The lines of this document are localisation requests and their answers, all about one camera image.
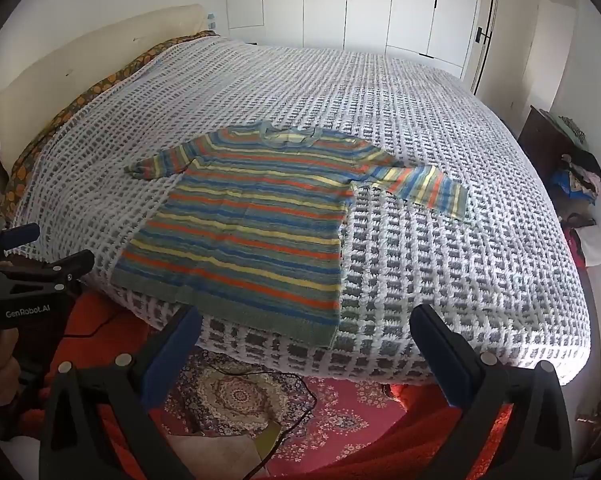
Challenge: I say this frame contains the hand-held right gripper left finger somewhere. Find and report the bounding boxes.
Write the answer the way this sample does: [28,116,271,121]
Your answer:
[39,305,204,480]

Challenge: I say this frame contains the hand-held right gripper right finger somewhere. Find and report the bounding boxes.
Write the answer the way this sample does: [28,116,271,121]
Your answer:
[409,304,574,480]

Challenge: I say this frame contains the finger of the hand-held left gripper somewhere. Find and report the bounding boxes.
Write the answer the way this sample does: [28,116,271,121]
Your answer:
[0,223,41,252]
[0,249,96,286]

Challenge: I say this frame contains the striped knit sweater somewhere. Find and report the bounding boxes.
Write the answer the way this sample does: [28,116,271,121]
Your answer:
[111,121,470,347]

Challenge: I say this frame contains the pile of clothes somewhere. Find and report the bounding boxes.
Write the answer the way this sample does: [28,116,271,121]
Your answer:
[551,115,601,268]

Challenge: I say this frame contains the red shaggy carpet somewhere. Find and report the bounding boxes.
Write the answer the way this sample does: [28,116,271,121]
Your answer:
[45,285,514,480]

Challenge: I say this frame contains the yellow paper sheet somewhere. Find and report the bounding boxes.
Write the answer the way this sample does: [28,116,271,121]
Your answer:
[253,422,281,466]

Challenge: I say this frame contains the orange patterned bedsheet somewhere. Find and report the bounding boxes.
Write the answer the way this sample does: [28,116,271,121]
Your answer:
[0,30,221,228]

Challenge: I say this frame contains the cream padded headboard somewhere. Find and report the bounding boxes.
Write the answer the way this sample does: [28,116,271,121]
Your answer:
[0,3,206,171]

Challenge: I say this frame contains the white grey checked blanket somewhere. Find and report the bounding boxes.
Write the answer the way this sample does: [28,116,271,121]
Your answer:
[8,35,592,386]

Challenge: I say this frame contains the dark wooden nightstand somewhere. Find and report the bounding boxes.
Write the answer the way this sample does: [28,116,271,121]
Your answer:
[517,105,589,196]

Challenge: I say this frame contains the white door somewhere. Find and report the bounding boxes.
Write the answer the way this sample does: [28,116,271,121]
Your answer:
[523,0,576,126]

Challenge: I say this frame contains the white wardrobe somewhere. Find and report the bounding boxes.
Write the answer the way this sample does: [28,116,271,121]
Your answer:
[224,0,496,78]

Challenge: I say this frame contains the black cable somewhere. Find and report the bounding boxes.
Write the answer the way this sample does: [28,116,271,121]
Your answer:
[215,366,317,476]
[63,305,141,339]

